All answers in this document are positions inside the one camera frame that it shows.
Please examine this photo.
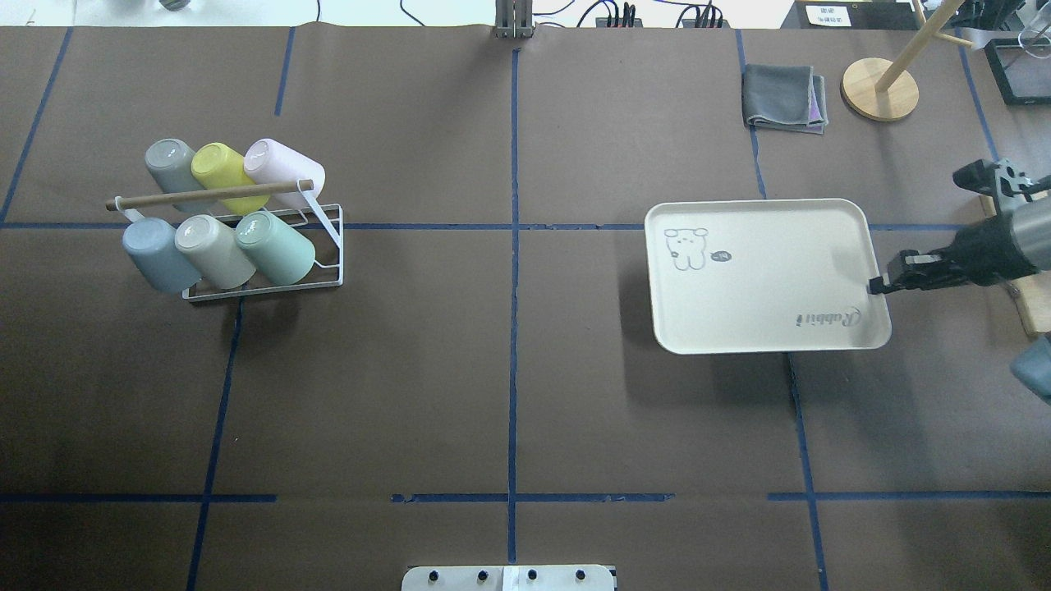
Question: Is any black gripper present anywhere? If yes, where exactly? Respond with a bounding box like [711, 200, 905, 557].
[870, 216, 1037, 296]

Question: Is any beige rabbit tray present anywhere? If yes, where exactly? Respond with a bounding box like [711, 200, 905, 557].
[643, 199, 891, 355]

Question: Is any green cup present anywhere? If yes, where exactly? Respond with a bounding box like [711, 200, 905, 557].
[234, 210, 316, 286]

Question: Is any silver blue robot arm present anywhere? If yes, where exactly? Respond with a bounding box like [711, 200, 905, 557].
[868, 198, 1050, 296]

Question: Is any black glass tray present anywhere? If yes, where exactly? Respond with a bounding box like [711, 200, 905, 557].
[984, 39, 1050, 106]

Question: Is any beige cup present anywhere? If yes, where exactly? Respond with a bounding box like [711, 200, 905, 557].
[174, 213, 256, 291]

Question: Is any yellow cup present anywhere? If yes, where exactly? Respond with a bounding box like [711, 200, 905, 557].
[190, 142, 270, 216]

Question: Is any grey cup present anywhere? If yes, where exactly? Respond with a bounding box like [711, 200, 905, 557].
[144, 138, 205, 193]

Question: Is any blue cup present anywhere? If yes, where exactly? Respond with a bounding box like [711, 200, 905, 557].
[122, 218, 203, 293]

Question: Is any wooden mug tree stand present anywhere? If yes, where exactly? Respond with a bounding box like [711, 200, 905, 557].
[838, 1, 975, 122]

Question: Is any grey folded cloth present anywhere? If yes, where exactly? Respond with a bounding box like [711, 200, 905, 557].
[741, 63, 829, 135]

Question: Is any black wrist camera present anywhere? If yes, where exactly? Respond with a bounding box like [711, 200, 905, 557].
[952, 158, 1050, 213]

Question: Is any aluminium frame post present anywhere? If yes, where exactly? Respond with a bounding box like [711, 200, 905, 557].
[493, 0, 535, 39]

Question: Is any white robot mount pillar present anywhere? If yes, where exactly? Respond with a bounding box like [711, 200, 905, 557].
[401, 564, 618, 590]

